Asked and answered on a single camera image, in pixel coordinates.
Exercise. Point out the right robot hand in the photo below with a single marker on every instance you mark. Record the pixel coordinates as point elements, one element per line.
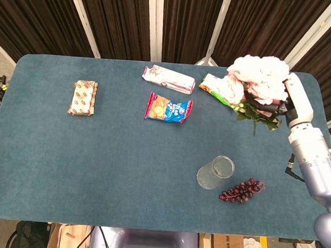
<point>300,105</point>

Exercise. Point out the pink flower bouquet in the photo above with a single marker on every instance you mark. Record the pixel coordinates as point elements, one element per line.
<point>260,72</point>

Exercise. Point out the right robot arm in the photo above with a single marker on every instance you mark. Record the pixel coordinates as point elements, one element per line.
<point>318,168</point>

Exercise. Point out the blue-green carpeted table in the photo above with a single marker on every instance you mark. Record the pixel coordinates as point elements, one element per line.
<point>95,153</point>

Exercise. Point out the black bag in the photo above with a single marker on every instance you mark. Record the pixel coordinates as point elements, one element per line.
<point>29,236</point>

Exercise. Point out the green white snack package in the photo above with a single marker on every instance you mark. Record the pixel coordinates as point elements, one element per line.
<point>213,84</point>

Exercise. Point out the light wooden crate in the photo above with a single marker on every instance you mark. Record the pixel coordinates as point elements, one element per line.
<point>69,239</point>

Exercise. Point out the purple grape bunch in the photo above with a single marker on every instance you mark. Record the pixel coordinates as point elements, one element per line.
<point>241,191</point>

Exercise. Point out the clear plastic cup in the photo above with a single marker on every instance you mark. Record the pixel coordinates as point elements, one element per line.
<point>211,178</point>

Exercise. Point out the gold red snack package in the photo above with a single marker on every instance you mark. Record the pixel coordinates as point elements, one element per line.
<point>83,97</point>

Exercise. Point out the blue orange cracker package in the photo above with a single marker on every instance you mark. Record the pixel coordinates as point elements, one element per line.
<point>168,108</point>

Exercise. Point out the white pink snack package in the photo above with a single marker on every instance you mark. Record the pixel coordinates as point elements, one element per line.
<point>168,78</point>

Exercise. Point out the white shoe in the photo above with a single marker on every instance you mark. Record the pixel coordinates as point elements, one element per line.
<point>306,246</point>

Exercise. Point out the purple robot torso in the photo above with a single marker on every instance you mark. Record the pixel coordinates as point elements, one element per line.
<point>145,244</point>

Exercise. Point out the white frame post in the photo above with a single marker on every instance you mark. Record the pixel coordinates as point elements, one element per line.
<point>83,19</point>
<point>156,24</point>
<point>311,35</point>
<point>215,34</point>

